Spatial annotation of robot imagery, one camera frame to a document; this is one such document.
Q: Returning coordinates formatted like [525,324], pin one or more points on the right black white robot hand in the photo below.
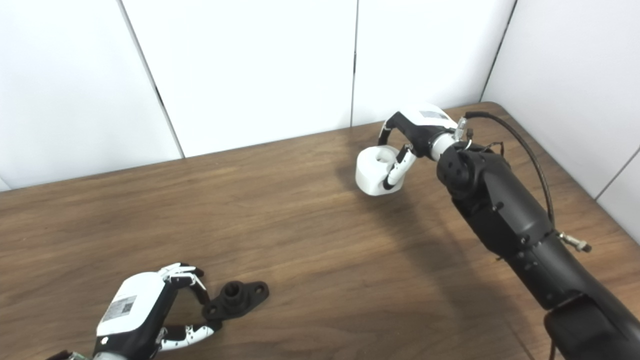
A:
[422,125]

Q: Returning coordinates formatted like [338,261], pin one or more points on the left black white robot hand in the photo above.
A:
[130,310]

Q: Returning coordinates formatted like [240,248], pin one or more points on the round white plastic piece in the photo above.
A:
[370,172]

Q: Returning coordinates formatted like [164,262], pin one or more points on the black flanged holder part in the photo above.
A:
[235,299]

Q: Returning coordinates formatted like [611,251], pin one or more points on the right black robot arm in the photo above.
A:
[515,220]

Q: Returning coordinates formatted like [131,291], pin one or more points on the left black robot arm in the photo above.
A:
[72,356]

